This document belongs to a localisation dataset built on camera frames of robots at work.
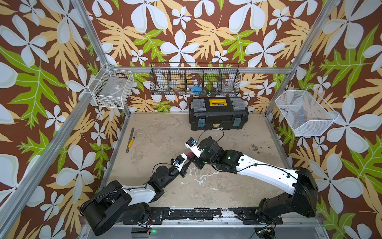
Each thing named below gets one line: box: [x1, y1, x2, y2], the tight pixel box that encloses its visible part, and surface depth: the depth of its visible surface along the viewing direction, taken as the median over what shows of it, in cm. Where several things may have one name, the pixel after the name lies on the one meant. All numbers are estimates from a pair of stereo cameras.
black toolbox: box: [188, 96, 250, 131], surface depth 101 cm
